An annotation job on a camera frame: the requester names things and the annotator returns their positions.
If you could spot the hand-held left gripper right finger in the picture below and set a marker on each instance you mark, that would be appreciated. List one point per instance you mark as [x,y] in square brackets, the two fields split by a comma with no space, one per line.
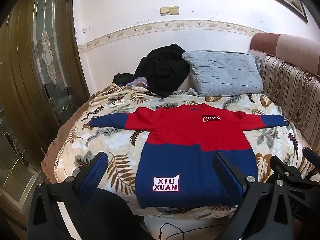
[228,177]

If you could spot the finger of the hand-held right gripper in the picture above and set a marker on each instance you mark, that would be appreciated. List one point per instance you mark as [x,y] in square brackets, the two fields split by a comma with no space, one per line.
[312,153]
[282,166]

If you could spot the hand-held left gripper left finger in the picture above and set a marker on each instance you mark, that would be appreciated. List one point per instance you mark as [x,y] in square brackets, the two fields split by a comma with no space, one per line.
[96,172]

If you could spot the red and blue sweater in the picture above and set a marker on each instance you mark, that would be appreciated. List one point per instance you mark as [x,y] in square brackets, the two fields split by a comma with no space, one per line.
[187,135]

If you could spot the leaf print blanket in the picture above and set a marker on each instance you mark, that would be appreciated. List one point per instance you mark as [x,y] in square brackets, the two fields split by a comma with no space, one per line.
[120,140]

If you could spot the brown lace-edged bedspread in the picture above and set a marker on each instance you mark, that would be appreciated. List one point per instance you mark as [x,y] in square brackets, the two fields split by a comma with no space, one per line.
[53,152]

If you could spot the white blanket tag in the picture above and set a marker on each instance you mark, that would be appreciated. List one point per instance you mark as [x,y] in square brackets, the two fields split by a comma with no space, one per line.
[117,103]

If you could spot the small dark cloth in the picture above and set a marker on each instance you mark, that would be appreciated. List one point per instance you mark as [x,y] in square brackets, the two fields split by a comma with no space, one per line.
[122,78]

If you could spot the purple cloth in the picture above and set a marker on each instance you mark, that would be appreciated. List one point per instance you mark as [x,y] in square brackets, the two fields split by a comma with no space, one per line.
[138,82]

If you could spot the grey-blue quilted pillow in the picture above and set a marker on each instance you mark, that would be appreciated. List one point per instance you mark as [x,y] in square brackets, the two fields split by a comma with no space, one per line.
[222,72]

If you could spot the brown and pink sofa backrest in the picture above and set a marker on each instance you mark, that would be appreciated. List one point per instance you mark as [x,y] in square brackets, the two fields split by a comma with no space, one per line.
[282,45]

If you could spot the black garment pile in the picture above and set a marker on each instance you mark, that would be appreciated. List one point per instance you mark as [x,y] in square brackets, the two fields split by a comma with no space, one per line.
[162,72]

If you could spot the wooden door with glass panel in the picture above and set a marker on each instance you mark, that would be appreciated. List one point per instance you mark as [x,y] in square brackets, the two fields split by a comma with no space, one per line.
[37,67]

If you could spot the beige wall switch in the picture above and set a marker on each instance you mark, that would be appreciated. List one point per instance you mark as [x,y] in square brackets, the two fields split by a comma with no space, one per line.
[164,10]
[174,10]

